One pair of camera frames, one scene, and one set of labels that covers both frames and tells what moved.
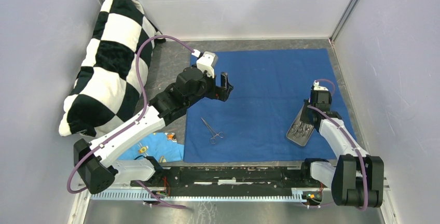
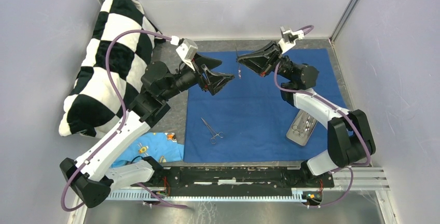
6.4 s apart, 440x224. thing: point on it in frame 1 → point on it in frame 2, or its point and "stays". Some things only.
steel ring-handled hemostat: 212,140 stays
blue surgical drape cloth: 251,123 stays
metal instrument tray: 300,132 stays
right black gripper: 303,117 → 263,60
